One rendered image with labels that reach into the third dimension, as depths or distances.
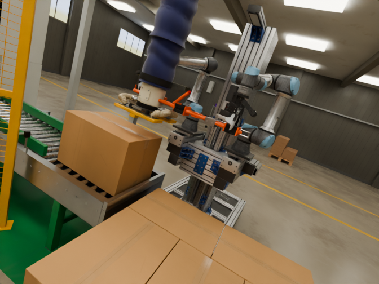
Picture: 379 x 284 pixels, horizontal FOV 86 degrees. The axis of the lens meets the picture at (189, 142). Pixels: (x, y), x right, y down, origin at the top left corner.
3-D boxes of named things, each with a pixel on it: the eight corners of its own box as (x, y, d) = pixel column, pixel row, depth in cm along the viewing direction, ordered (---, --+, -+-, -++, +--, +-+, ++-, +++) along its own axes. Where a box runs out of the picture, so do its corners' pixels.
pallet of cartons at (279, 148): (267, 156, 765) (276, 136, 745) (269, 151, 887) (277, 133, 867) (294, 167, 730) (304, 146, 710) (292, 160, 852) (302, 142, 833)
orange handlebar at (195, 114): (119, 87, 148) (120, 81, 147) (145, 92, 175) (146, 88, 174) (239, 136, 116) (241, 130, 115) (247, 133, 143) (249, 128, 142)
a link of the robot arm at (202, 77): (184, 114, 186) (207, 54, 175) (179, 110, 199) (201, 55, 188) (195, 118, 191) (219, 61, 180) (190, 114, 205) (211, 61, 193)
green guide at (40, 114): (-5, 95, 245) (-4, 88, 243) (5, 96, 254) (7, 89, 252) (92, 148, 195) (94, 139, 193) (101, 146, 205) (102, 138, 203)
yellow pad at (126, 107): (113, 105, 137) (115, 97, 136) (123, 106, 146) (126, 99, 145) (153, 123, 125) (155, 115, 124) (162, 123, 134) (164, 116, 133)
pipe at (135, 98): (117, 100, 138) (119, 92, 136) (140, 103, 161) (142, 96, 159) (157, 118, 126) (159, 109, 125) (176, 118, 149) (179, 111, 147)
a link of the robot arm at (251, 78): (264, 71, 113) (256, 66, 107) (255, 91, 116) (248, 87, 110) (251, 69, 118) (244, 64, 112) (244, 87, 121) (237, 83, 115)
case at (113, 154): (56, 159, 157) (65, 109, 147) (98, 152, 193) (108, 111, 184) (114, 197, 136) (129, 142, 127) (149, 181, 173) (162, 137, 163)
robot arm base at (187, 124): (185, 125, 196) (189, 115, 193) (199, 131, 190) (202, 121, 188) (177, 125, 182) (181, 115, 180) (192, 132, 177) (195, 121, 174)
